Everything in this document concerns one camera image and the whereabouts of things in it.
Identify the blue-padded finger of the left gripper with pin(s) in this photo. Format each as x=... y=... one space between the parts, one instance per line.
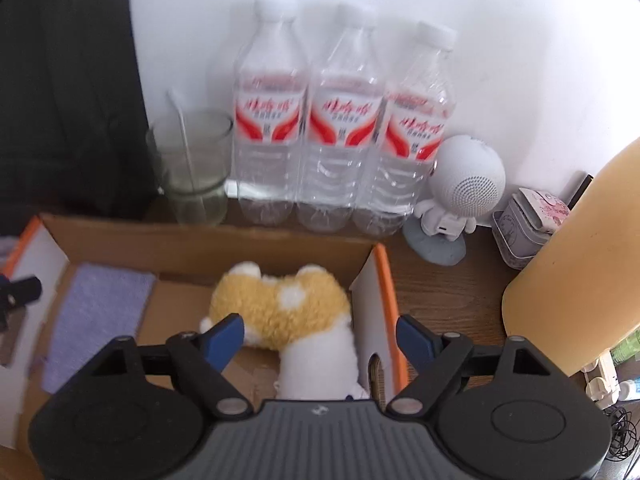
x=19 y=293

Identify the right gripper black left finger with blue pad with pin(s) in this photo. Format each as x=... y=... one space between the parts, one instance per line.
x=197 y=364

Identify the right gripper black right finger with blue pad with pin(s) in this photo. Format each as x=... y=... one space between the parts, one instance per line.
x=438 y=361

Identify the purple cloth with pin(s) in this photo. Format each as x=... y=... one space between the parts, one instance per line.
x=102 y=303

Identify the red cardboard box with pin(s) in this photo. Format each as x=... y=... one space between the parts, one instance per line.
x=187 y=261

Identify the yellow white plush toy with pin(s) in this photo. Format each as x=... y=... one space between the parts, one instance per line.
x=305 y=317

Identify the yellow thermos jug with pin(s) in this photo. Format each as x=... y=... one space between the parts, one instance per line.
x=579 y=296

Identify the black paper bag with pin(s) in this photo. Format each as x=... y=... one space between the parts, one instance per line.
x=73 y=119

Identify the small floral tin box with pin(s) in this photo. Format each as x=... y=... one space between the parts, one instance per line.
x=526 y=224

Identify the white power strip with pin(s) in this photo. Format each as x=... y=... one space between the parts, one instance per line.
x=602 y=385

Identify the white robot speaker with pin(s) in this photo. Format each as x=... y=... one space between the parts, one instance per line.
x=467 y=182

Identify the middle water bottle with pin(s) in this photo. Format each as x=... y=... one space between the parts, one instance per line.
x=345 y=96

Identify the water bottle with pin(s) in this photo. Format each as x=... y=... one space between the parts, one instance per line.
x=345 y=96
x=419 y=101
x=269 y=96

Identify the glass cup with straw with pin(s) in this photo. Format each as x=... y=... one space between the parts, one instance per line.
x=190 y=151

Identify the right water bottle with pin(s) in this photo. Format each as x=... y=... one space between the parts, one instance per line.
x=419 y=101

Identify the left water bottle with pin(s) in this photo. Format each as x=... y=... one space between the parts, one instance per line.
x=269 y=96

